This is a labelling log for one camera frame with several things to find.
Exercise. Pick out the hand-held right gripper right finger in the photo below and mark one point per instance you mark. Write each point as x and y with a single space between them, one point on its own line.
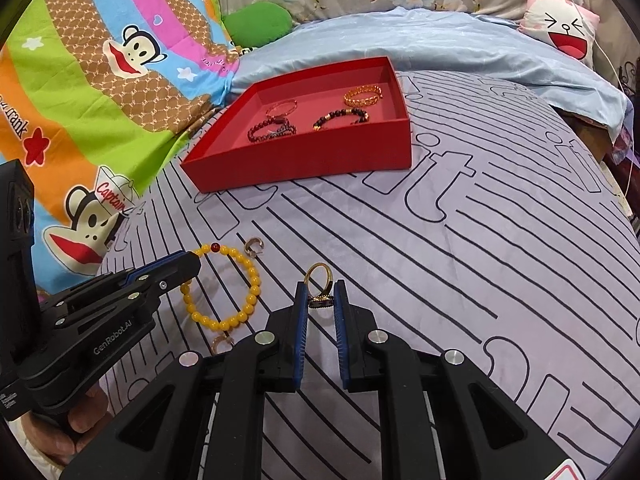
341 330

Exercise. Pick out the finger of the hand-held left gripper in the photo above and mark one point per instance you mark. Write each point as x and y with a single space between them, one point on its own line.
165 264
170 282

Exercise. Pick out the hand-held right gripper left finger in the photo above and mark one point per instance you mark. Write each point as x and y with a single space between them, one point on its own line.
300 330

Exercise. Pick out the gold hoop earring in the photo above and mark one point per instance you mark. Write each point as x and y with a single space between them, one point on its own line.
216 345
248 247

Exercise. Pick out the red cardboard box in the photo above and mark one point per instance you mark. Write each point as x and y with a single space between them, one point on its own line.
300 160

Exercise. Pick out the thin gold bangle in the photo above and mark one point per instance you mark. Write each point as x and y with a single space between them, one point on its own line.
280 105

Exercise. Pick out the person's left hand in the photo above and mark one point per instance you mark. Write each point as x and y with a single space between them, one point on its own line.
75 427

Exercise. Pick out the grey striped bed cover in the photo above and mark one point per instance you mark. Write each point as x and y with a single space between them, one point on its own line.
450 260

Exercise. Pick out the colourful cartoon monkey blanket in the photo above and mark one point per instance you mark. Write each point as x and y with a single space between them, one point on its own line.
75 85

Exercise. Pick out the green pillow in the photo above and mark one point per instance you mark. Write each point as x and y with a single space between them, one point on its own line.
257 25

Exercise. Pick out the light blue quilt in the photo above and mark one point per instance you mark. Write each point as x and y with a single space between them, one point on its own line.
450 35

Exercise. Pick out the pink cat face pillow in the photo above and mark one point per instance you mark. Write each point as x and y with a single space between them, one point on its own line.
565 30

